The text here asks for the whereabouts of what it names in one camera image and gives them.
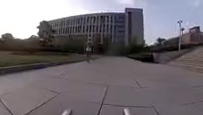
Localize person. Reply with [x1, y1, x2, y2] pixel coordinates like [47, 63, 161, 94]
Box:
[84, 39, 94, 63]

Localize row of dark trees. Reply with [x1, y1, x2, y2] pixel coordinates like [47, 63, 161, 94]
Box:
[93, 32, 149, 59]

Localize grey stone slab plaza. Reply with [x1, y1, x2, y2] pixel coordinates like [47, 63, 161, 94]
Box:
[0, 49, 203, 115]

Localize large curved grey building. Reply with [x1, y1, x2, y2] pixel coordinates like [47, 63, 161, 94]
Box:
[46, 3, 147, 57]

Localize low green hedge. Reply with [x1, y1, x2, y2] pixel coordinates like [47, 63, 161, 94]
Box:
[126, 50, 155, 63]

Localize tree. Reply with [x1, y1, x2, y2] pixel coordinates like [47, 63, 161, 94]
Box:
[35, 19, 57, 48]

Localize grey stone kerb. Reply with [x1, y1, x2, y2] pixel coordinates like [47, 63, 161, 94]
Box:
[0, 51, 101, 83]

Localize long dark hedge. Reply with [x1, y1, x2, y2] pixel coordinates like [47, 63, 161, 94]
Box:
[0, 37, 88, 58]

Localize stone stairs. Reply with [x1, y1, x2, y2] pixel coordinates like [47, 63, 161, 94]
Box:
[165, 41, 203, 76]

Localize building with red top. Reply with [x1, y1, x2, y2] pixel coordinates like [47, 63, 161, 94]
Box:
[163, 24, 203, 50]

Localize grey concrete wall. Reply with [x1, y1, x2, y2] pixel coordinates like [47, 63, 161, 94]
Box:
[151, 45, 198, 66]

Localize lamp post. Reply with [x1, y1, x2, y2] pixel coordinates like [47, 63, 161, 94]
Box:
[175, 19, 186, 54]

